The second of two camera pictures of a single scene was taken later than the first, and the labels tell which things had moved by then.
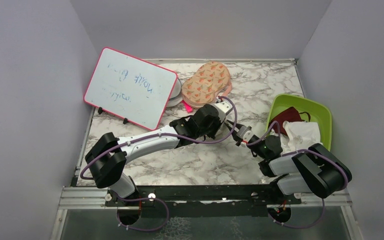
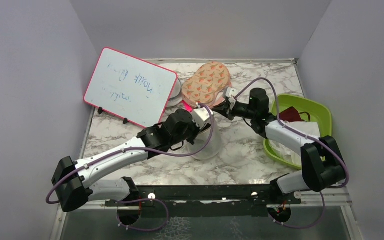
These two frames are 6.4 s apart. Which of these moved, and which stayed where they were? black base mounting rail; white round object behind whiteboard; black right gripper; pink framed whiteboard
Moved: black right gripper
Stayed: pink framed whiteboard; black base mounting rail; white round object behind whiteboard
